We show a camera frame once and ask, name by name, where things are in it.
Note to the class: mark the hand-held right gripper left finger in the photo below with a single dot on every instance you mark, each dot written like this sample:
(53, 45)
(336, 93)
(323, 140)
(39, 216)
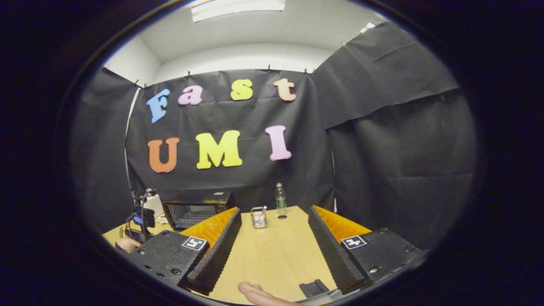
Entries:
(216, 255)

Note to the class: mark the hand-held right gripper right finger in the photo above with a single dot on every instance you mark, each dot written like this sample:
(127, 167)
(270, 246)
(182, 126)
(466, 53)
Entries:
(331, 250)

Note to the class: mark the black electric oven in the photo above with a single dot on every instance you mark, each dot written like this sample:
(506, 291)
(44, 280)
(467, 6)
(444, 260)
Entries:
(191, 212)

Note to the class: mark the white divided condiment dish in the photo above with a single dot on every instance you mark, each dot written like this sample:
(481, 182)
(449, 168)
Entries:
(161, 219)

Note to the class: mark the white toaster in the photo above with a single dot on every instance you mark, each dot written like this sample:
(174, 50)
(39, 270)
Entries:
(158, 206)

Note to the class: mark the green plastic water bottle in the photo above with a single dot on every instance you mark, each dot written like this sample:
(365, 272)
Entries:
(281, 202)

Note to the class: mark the black backdrop cloth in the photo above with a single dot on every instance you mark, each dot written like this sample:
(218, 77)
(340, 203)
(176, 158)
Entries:
(382, 170)

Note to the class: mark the small ceiling light panel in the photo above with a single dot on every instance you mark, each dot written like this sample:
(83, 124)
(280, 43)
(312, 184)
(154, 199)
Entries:
(368, 27)

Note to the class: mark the long ceiling light panel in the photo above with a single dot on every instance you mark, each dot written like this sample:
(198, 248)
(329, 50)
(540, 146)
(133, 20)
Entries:
(238, 9)

